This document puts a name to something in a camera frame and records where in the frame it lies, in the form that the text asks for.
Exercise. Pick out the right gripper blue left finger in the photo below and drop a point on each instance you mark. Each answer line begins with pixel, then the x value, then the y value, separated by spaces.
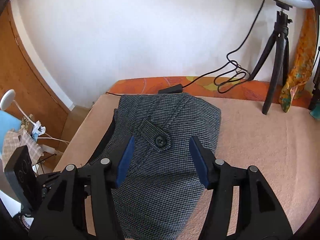
pixel 122 164

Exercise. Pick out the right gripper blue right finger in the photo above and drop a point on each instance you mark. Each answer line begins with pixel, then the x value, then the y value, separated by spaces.
pixel 260 214

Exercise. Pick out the grey tweed pants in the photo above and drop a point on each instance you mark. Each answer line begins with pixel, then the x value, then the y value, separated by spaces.
pixel 161 188

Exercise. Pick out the checkered cloth on chair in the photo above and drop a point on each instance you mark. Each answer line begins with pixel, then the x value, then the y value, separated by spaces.
pixel 14 140

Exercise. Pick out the white clip desk lamp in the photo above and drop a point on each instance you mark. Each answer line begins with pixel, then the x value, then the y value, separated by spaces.
pixel 10 105

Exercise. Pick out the blue chair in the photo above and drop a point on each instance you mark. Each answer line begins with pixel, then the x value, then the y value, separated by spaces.
pixel 7 122

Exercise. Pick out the orange floral bed sheet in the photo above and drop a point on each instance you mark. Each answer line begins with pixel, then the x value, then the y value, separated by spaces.
pixel 252 90

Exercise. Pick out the black tripod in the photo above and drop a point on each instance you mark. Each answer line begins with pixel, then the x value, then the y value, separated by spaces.
pixel 280 41

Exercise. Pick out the orange patterned scarf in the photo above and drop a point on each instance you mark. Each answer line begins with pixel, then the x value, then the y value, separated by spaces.
pixel 302 69

